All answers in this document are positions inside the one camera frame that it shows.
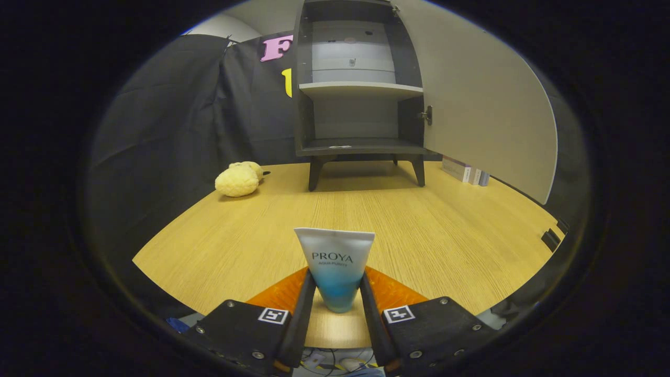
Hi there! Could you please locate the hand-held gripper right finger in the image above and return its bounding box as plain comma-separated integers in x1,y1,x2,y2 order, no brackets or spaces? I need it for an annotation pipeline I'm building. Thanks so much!
360,266,495,375

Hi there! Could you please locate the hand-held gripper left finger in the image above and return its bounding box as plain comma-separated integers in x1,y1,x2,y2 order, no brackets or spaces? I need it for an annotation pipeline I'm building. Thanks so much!
183,267,317,377

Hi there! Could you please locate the white blue cosmetic tube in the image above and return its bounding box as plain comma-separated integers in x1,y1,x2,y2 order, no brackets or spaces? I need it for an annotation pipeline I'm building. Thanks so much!
294,227,376,314

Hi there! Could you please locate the yellow plush toy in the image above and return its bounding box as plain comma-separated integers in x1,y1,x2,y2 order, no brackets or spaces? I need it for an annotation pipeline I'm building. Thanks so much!
215,161,264,198

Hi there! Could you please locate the black backdrop cloth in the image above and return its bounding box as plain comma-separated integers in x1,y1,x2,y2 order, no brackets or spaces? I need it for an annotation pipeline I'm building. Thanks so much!
86,32,589,320

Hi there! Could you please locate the black floor cable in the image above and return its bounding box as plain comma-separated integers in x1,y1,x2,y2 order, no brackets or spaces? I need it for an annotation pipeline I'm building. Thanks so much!
301,348,377,375

